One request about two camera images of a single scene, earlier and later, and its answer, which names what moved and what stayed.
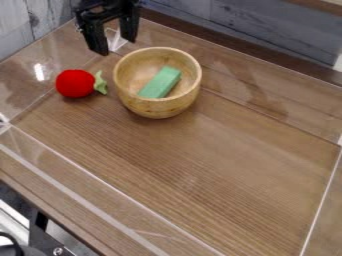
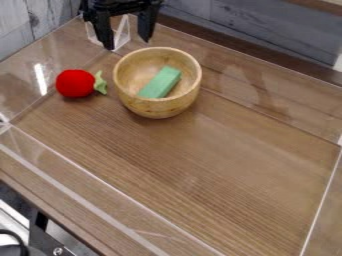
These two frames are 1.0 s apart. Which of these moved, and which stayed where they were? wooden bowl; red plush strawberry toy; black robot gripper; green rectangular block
Moved: black robot gripper
Stayed: wooden bowl; red plush strawberry toy; green rectangular block
